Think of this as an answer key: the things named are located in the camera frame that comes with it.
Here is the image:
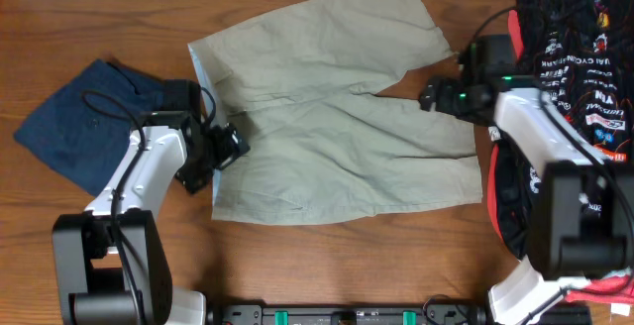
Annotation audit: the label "black cable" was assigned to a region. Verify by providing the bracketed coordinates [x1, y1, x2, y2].
[468, 5, 634, 325]
[80, 86, 219, 325]

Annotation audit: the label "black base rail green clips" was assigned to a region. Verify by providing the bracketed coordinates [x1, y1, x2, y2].
[205, 297, 494, 325]

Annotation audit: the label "right black cable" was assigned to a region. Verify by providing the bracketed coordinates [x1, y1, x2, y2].
[468, 5, 634, 325]

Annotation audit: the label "light blue garment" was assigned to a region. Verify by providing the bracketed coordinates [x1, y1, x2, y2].
[573, 268, 631, 291]

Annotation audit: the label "left black cable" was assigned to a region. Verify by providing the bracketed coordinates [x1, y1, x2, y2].
[80, 86, 219, 325]

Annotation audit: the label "folded navy blue shorts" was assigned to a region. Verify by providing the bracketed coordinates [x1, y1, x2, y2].
[14, 59, 163, 196]

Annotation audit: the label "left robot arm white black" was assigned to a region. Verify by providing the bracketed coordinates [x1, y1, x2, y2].
[53, 111, 250, 324]

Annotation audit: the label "khaki beige shorts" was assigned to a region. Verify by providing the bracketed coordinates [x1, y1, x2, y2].
[188, 0, 482, 225]

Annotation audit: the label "black printed cycling jersey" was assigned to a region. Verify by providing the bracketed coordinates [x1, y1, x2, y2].
[487, 0, 633, 259]

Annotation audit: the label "red garment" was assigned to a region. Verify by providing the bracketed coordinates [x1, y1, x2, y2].
[486, 9, 634, 306]

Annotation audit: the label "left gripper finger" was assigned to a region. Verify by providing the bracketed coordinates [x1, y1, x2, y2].
[195, 157, 235, 192]
[223, 123, 251, 160]

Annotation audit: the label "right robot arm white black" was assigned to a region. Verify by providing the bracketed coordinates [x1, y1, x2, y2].
[419, 75, 633, 324]

